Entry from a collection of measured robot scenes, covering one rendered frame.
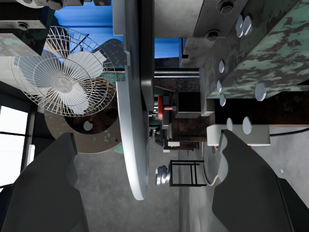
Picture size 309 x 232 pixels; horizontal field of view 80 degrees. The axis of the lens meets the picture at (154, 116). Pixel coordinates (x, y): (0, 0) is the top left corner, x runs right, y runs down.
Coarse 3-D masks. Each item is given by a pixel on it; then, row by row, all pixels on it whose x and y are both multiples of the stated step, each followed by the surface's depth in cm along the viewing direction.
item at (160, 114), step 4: (160, 96) 56; (160, 100) 56; (160, 104) 55; (164, 104) 58; (168, 104) 58; (160, 108) 55; (164, 108) 58; (168, 108) 58; (160, 112) 55; (160, 116) 56
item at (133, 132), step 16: (112, 0) 11; (128, 0) 12; (128, 16) 11; (128, 32) 11; (128, 48) 11; (128, 80) 11; (128, 96) 11; (128, 112) 11; (144, 112) 29; (128, 128) 12; (144, 128) 25; (128, 144) 12; (144, 144) 22; (128, 160) 13; (144, 160) 21; (128, 176) 14; (144, 176) 20; (144, 192) 19
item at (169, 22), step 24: (144, 0) 19; (168, 0) 23; (192, 0) 23; (216, 0) 23; (240, 0) 23; (144, 24) 19; (168, 24) 28; (192, 24) 28; (216, 24) 27; (144, 48) 18; (144, 72) 18; (144, 96) 22
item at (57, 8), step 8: (0, 0) 35; (8, 0) 35; (16, 0) 35; (24, 0) 33; (32, 0) 33; (40, 0) 32; (48, 0) 30; (56, 0) 30; (64, 0) 31; (72, 0) 32; (80, 0) 32; (88, 0) 35; (56, 8) 32
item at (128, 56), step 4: (128, 56) 11; (132, 56) 13; (128, 60) 11; (132, 60) 13; (128, 64) 11; (132, 64) 13; (132, 68) 13; (132, 72) 12; (132, 76) 12; (132, 80) 12
